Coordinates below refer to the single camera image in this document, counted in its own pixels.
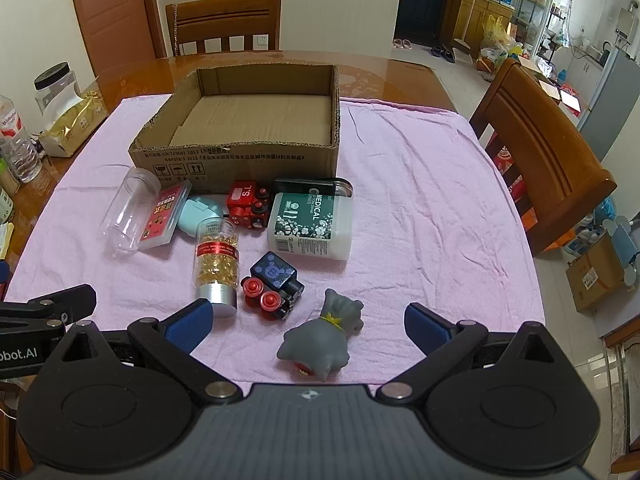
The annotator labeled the grey toy dog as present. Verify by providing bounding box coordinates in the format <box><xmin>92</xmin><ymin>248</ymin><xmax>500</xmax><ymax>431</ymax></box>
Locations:
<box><xmin>277</xmin><ymin>288</ymin><xmax>365</xmax><ymax>379</ymax></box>

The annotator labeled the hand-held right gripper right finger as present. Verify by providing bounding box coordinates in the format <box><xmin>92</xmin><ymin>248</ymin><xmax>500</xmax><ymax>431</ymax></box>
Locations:
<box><xmin>377</xmin><ymin>303</ymin><xmax>572</xmax><ymax>406</ymax></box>

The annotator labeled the grey refrigerator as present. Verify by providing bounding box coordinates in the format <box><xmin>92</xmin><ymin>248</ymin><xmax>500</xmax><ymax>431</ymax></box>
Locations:
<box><xmin>577</xmin><ymin>45</ymin><xmax>640</xmax><ymax>162</ymax></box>

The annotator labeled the white green swab box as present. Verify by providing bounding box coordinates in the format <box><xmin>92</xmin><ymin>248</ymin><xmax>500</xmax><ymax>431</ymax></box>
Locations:
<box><xmin>266</xmin><ymin>192</ymin><xmax>354</xmax><ymax>261</ymax></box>

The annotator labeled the pink towel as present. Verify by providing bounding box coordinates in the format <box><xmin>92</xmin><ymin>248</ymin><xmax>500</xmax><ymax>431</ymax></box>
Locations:
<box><xmin>5</xmin><ymin>94</ymin><xmax>547</xmax><ymax>397</ymax></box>

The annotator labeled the pink card pack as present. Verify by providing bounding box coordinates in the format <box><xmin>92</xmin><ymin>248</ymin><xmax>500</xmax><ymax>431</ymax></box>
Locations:
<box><xmin>139</xmin><ymin>183</ymin><xmax>193</xmax><ymax>251</ymax></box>

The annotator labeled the light blue round case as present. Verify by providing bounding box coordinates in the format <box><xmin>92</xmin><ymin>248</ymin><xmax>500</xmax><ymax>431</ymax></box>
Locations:
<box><xmin>178</xmin><ymin>195</ymin><xmax>224</xmax><ymax>236</ymax></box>

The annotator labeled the clear water bottle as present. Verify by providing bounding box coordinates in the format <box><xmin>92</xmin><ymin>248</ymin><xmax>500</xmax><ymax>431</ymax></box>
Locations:
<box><xmin>0</xmin><ymin>95</ymin><xmax>44</xmax><ymax>184</ymax></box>

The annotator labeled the clear plastic jar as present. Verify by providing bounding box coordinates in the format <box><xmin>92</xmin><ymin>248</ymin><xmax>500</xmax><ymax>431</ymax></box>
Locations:
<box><xmin>102</xmin><ymin>167</ymin><xmax>161</xmax><ymax>254</ymax></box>

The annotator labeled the brown wooden door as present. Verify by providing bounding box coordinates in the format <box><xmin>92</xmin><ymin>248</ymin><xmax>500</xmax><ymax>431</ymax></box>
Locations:
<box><xmin>65</xmin><ymin>0</ymin><xmax>168</xmax><ymax>61</ymax></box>

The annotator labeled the glass door shelf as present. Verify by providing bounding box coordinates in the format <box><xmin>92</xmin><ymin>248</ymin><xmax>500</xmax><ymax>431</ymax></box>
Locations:
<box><xmin>515</xmin><ymin>0</ymin><xmax>569</xmax><ymax>47</ymax></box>

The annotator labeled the wooden cabinet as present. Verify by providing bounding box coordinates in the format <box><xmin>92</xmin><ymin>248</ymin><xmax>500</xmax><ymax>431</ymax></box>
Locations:
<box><xmin>440</xmin><ymin>0</ymin><xmax>516</xmax><ymax>57</ymax></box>

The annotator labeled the white green container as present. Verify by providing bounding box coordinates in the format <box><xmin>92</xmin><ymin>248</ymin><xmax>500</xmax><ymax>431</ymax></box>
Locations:
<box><xmin>0</xmin><ymin>157</ymin><xmax>16</xmax><ymax>224</ymax></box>

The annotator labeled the red box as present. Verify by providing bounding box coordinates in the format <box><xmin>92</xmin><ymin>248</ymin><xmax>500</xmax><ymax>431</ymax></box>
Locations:
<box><xmin>492</xmin><ymin>145</ymin><xmax>516</xmax><ymax>176</ymax></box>

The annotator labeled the gold capsule bottle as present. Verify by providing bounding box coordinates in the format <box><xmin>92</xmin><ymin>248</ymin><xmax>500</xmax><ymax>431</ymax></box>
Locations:
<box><xmin>194</xmin><ymin>218</ymin><xmax>239</xmax><ymax>320</ymax></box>

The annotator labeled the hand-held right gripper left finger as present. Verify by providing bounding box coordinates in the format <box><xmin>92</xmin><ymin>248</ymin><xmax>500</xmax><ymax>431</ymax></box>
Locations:
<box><xmin>49</xmin><ymin>299</ymin><xmax>244</xmax><ymax>407</ymax></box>

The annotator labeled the wooden chair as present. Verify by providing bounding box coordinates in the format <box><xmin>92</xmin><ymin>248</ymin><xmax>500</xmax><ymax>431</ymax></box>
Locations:
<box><xmin>165</xmin><ymin>0</ymin><xmax>282</xmax><ymax>57</ymax></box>
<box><xmin>469</xmin><ymin>57</ymin><xmax>618</xmax><ymax>257</ymax></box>

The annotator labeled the red toy train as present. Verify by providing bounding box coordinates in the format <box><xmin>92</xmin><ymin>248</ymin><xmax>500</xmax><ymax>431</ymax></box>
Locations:
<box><xmin>226</xmin><ymin>181</ymin><xmax>275</xmax><ymax>231</ymax></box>

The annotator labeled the dark entrance door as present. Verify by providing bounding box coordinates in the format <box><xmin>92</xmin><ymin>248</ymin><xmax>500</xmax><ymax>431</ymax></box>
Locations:
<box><xmin>395</xmin><ymin>0</ymin><xmax>454</xmax><ymax>47</ymax></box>

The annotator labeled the dark blue toy train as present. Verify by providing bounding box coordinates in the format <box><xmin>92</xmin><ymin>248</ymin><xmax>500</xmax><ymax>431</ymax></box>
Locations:
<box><xmin>241</xmin><ymin>251</ymin><xmax>306</xmax><ymax>322</ymax></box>

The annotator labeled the white water heater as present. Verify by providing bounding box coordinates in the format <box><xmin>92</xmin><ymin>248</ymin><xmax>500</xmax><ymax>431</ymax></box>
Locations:
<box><xmin>614</xmin><ymin>7</ymin><xmax>636</xmax><ymax>49</ymax></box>

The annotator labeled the cardboard box on floor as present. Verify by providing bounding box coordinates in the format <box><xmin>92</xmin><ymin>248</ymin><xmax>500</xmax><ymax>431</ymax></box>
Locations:
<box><xmin>566</xmin><ymin>232</ymin><xmax>626</xmax><ymax>314</ymax></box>

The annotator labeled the yellow plastic bag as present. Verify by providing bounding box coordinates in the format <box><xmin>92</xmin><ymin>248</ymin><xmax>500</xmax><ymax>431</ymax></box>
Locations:
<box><xmin>481</xmin><ymin>14</ymin><xmax>509</xmax><ymax>49</ymax></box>

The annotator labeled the black device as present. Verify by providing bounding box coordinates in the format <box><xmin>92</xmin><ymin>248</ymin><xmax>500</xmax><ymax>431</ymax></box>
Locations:
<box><xmin>272</xmin><ymin>177</ymin><xmax>337</xmax><ymax>199</ymax></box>

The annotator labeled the gold foil packet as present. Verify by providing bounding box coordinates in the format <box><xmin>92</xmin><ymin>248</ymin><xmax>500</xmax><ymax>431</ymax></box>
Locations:
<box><xmin>39</xmin><ymin>87</ymin><xmax>109</xmax><ymax>157</ymax></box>

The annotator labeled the white mop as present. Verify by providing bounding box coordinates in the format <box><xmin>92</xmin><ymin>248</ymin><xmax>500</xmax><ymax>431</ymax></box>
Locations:
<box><xmin>452</xmin><ymin>0</ymin><xmax>474</xmax><ymax>51</ymax></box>

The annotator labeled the cardboard box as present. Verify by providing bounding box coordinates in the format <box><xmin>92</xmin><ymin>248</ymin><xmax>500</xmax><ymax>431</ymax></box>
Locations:
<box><xmin>566</xmin><ymin>232</ymin><xmax>626</xmax><ymax>314</ymax></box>
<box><xmin>128</xmin><ymin>64</ymin><xmax>342</xmax><ymax>195</ymax></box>

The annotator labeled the clear container with black lid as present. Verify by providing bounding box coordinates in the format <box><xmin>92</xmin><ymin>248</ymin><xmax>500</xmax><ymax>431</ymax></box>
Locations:
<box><xmin>34</xmin><ymin>62</ymin><xmax>84</xmax><ymax>111</ymax></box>

